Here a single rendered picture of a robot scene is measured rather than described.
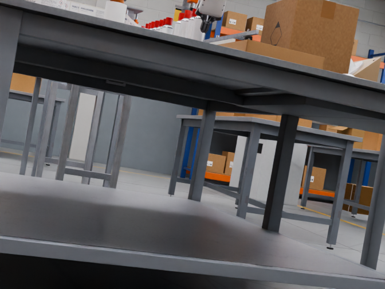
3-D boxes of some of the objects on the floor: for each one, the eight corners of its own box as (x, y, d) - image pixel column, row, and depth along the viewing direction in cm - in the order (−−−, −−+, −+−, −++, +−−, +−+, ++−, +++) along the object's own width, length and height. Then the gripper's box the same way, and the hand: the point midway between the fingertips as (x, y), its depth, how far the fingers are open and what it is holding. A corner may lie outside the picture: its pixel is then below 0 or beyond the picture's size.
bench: (295, 207, 856) (306, 143, 856) (355, 217, 876) (366, 153, 876) (389, 239, 643) (404, 153, 643) (466, 251, 663) (480, 168, 663)
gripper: (201, -17, 267) (187, 30, 273) (238, -7, 272) (223, 39, 278) (196, -21, 273) (183, 25, 279) (232, -12, 279) (217, 34, 285)
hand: (204, 27), depth 278 cm, fingers closed
